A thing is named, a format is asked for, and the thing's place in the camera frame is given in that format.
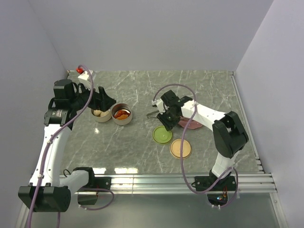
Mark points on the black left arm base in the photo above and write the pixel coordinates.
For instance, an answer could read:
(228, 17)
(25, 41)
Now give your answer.
(99, 192)

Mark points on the steel food tongs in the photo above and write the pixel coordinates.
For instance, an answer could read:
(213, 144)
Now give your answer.
(153, 115)

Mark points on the aluminium mounting rail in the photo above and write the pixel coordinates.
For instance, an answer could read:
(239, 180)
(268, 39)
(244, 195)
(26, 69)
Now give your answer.
(128, 154)

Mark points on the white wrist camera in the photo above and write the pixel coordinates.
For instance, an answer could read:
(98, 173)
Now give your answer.
(85, 79)
(160, 105)

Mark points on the green round lid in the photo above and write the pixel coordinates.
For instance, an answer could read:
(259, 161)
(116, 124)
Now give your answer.
(161, 136)

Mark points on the steamed white bun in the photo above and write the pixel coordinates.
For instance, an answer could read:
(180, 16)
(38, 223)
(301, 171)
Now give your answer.
(97, 112)
(104, 114)

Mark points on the pink dotted plate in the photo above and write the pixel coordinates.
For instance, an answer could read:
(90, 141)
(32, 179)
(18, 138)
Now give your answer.
(193, 124)

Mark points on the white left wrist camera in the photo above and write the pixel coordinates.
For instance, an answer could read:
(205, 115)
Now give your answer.
(85, 79)

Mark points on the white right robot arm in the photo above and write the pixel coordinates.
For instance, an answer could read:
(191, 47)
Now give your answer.
(228, 131)

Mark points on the red sausage piece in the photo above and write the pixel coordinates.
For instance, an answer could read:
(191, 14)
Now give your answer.
(122, 111)

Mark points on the beige round lid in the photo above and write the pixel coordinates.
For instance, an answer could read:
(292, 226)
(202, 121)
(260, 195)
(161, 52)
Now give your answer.
(177, 149)

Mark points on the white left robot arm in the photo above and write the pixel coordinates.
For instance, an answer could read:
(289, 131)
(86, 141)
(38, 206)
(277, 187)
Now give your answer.
(46, 192)

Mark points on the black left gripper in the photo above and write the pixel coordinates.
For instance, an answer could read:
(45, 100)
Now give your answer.
(101, 100)

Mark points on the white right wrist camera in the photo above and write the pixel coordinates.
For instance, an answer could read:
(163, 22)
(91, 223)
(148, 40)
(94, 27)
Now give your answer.
(160, 105)

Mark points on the cream steel round container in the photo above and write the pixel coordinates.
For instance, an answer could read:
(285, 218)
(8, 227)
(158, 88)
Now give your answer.
(100, 119)

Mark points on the orange fried food piece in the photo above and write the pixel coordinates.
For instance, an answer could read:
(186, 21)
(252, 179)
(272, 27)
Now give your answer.
(121, 117)

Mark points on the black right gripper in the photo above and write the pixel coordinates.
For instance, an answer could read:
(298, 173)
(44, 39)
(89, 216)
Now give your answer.
(167, 125)

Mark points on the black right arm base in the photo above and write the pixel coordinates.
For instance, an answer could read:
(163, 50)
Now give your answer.
(221, 194)

